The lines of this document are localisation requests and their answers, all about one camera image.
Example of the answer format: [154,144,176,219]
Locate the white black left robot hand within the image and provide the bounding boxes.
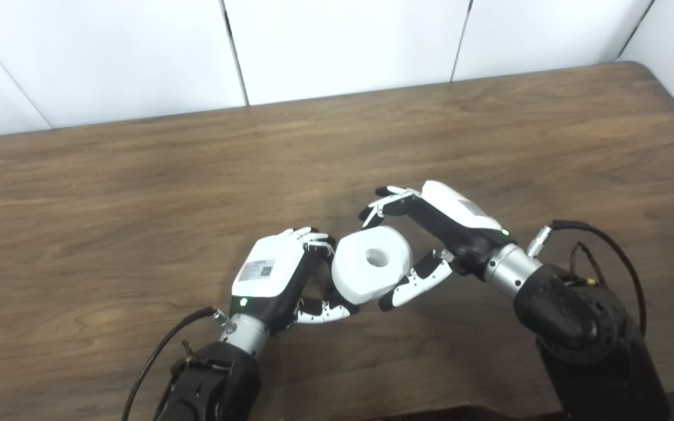
[231,227,361,334]

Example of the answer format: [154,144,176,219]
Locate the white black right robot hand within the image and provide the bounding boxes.
[359,180,516,312]

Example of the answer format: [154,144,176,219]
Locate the round white piece with holes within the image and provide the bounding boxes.
[331,226,414,306]

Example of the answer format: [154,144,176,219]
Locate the thin cable with yellow connector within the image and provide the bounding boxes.
[568,241,601,287]

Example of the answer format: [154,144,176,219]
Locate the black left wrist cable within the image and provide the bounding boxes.
[122,306,232,421]

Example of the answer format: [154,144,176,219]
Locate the thick black right wrist cable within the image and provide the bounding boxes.
[527,220,648,337]

